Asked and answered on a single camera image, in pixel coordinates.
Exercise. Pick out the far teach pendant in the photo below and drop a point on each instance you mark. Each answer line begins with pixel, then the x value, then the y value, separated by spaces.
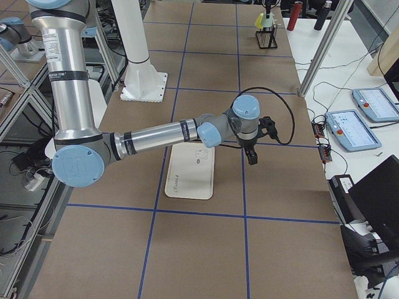
pixel 376 104

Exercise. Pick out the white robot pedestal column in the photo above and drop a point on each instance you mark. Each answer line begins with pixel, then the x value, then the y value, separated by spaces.
pixel 142 81

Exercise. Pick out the red bottle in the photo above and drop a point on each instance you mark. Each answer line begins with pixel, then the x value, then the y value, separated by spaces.
pixel 295 13

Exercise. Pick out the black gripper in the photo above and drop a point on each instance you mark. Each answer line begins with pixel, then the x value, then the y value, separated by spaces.
pixel 268 8
pixel 247 143

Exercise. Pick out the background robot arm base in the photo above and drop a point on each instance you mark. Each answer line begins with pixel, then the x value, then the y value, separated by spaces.
pixel 16 39

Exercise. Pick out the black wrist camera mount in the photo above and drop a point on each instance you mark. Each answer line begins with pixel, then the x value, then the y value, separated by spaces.
pixel 267 127

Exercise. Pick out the black wire cup rack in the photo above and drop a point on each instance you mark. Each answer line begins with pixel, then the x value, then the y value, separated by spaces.
pixel 266 37

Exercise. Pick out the black box with label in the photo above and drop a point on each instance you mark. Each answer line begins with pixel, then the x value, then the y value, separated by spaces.
pixel 345 206

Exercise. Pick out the near teach pendant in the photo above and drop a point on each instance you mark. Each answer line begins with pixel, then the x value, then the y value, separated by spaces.
pixel 351 131

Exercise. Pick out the light green cup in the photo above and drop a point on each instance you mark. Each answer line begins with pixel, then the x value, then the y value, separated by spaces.
pixel 267 20

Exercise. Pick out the white plastic chair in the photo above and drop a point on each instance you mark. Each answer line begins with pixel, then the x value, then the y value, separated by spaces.
pixel 99 107

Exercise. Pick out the black laptop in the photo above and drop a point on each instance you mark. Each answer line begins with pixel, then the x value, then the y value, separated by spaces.
pixel 376 196

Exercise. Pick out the white power strip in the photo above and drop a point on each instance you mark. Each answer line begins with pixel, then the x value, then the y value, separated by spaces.
pixel 35 182

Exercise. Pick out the white plastic tray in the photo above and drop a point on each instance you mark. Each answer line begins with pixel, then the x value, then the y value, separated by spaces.
pixel 190 172

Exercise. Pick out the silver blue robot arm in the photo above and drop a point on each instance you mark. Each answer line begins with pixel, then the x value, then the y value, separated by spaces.
pixel 82 150

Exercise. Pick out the yellow cup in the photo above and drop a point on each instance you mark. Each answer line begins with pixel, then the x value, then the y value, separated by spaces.
pixel 258 22

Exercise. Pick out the teach pendant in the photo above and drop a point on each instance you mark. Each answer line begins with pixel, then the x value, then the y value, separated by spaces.
pixel 351 131
pixel 376 104

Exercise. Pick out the aluminium frame post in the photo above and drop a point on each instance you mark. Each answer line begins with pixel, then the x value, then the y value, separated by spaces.
pixel 326 41

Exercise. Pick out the black bottle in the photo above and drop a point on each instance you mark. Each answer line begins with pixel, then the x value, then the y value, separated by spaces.
pixel 322 14

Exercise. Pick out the orange circuit board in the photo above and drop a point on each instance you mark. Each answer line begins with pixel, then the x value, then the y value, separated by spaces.
pixel 322 142

